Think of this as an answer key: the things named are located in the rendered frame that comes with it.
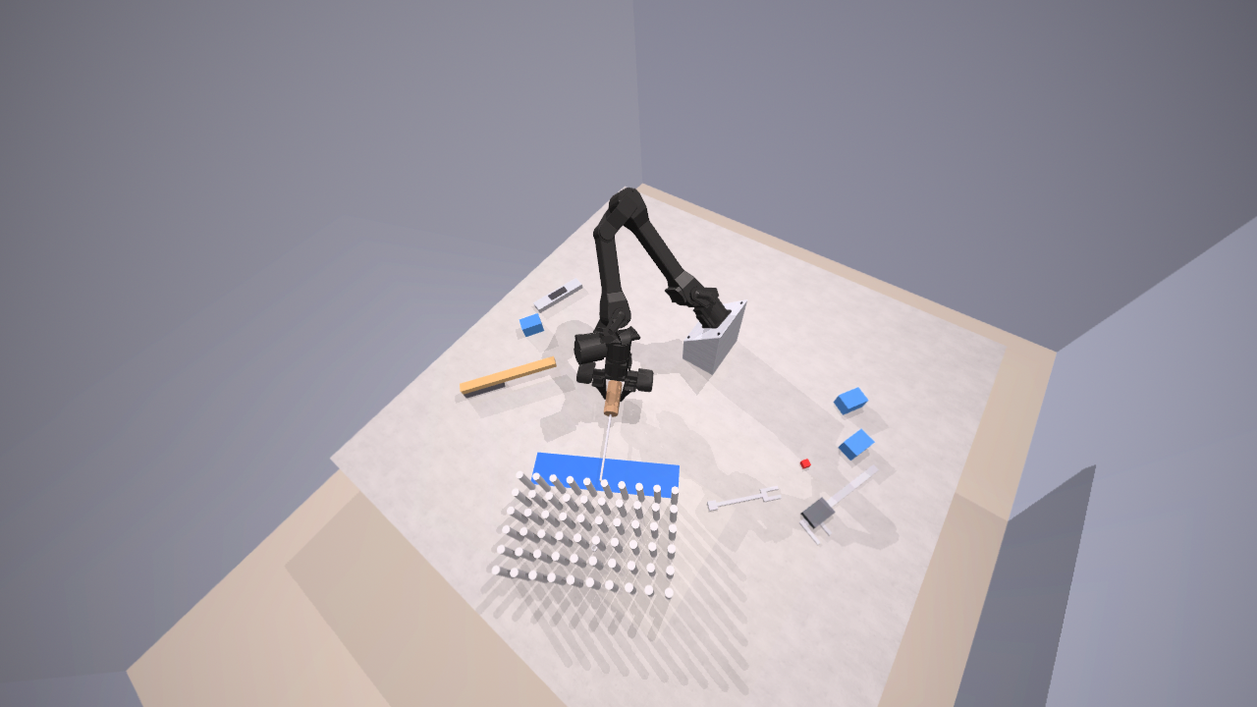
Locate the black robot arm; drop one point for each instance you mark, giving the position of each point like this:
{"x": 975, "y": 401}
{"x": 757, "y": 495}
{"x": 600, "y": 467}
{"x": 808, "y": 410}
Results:
{"x": 627, "y": 208}

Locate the blue flat strip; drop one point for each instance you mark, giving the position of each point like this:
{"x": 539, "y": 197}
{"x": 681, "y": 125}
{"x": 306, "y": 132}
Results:
{"x": 648, "y": 474}

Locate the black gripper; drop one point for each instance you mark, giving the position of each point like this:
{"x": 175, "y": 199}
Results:
{"x": 642, "y": 380}

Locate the blue rectangular block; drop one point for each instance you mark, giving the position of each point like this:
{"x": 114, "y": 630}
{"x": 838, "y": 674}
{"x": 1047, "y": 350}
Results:
{"x": 531, "y": 325}
{"x": 850, "y": 401}
{"x": 856, "y": 444}

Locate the white two-pronged fork-shaped tool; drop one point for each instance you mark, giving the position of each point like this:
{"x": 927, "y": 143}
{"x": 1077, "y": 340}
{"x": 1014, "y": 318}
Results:
{"x": 713, "y": 505}

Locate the wooden-handled metal rod tool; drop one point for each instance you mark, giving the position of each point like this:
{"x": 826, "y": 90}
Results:
{"x": 611, "y": 409}

